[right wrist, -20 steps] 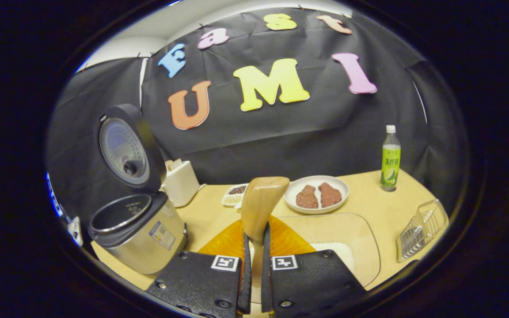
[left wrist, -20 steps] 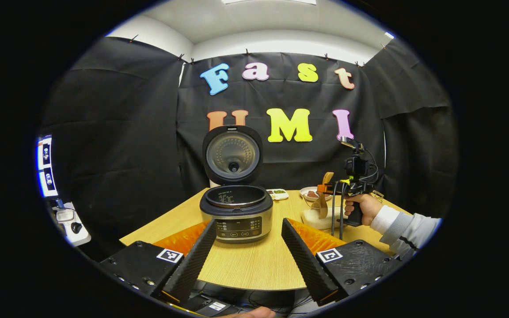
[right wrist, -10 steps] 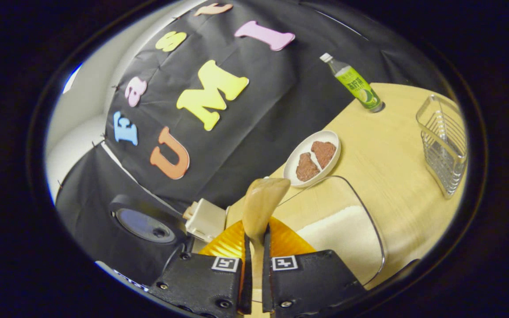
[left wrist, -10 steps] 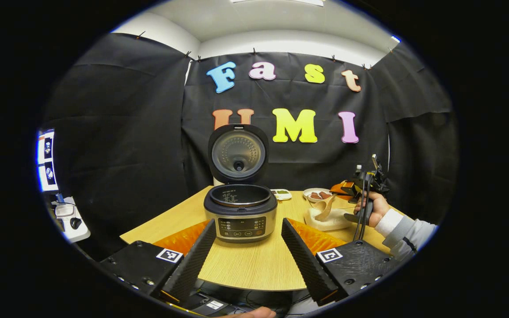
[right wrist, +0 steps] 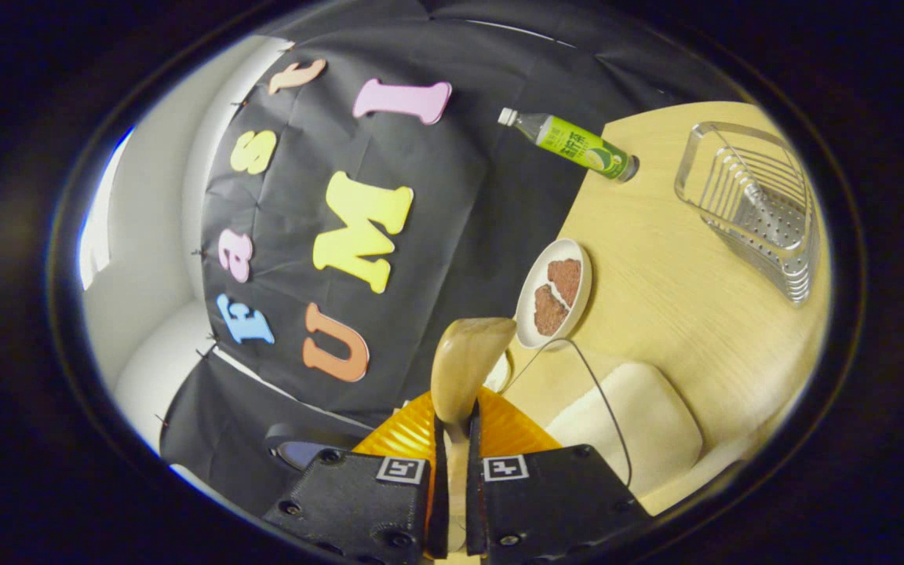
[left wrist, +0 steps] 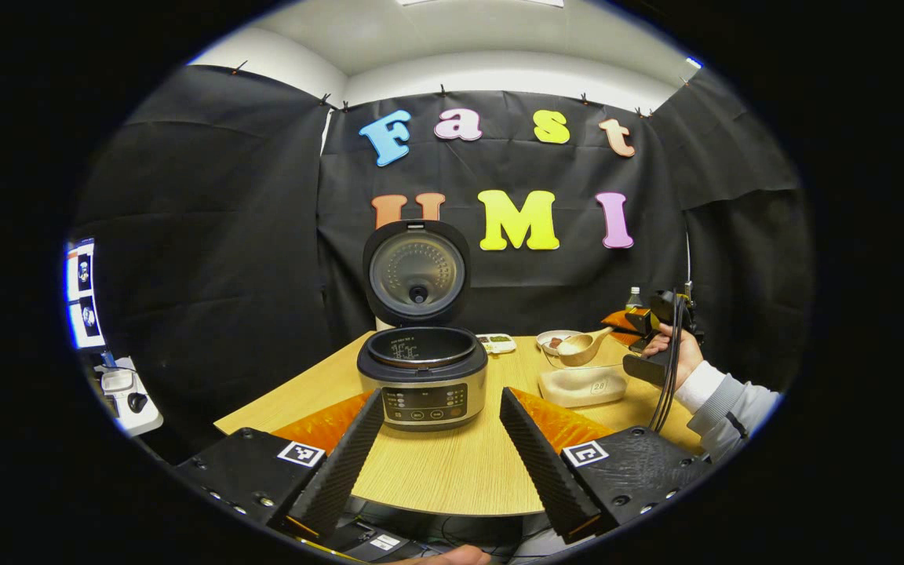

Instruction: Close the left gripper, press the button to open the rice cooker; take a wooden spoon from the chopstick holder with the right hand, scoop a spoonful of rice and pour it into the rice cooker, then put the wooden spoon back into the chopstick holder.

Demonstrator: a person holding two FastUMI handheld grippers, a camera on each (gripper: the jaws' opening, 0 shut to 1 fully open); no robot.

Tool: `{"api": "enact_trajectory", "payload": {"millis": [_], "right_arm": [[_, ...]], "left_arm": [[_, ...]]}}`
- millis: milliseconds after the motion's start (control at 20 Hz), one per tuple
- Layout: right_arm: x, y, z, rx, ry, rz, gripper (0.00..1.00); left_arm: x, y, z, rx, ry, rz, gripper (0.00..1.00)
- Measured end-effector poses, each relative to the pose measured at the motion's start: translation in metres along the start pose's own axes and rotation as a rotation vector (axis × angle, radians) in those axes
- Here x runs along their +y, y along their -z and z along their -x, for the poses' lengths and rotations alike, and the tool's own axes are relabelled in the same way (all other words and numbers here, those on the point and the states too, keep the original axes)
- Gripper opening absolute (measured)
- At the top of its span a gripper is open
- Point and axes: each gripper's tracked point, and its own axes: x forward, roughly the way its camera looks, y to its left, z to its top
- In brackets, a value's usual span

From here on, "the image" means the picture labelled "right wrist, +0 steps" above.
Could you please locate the white rice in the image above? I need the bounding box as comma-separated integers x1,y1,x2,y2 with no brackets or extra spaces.
546,361,704,499

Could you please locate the clear glass bowl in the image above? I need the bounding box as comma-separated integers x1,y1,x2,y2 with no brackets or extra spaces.
499,337,708,503

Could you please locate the dark grey rice cooker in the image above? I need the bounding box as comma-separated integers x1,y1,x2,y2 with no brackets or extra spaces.
264,422,366,473

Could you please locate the white round plate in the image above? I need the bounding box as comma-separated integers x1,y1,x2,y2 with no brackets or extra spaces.
515,238,594,350

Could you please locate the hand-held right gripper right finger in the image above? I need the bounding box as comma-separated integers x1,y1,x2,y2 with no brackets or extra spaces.
464,385,653,565

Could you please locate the green label drink bottle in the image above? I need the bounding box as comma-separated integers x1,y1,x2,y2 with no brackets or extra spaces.
497,107,641,184

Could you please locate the metal wire chopstick holder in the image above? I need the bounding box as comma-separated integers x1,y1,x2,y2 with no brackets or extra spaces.
673,121,820,307

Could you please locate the brown meat piece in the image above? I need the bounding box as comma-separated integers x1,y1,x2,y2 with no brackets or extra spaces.
533,284,570,337
547,258,583,308

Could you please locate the small white divided dish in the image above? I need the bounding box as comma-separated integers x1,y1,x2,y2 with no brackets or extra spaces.
486,349,516,393

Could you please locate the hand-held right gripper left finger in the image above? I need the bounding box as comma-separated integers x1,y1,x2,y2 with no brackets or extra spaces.
262,390,450,565

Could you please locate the wooden spoon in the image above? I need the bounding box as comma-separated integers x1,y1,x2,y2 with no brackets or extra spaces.
430,316,517,550

